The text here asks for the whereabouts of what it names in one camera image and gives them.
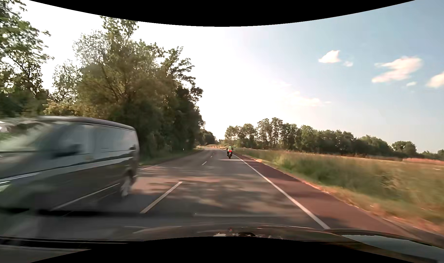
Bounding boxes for grey asphalt road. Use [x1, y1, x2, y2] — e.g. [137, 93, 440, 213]
[0, 148, 424, 242]

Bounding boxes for grass verge under trees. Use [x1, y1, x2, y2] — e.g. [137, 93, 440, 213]
[139, 147, 204, 167]

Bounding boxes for road markings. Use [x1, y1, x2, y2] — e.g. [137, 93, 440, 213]
[50, 149, 331, 230]

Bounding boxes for row of roadside trees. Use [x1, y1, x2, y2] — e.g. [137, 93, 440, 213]
[0, 0, 218, 160]

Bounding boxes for distant line of trees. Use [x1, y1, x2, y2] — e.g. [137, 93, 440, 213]
[224, 117, 444, 162]

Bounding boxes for car's own bonnet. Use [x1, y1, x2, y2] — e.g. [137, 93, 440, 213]
[0, 224, 444, 263]

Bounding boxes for dry grass field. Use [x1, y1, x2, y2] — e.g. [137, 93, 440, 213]
[235, 147, 444, 237]

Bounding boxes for dark grey van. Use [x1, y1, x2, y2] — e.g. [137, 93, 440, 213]
[0, 116, 141, 216]

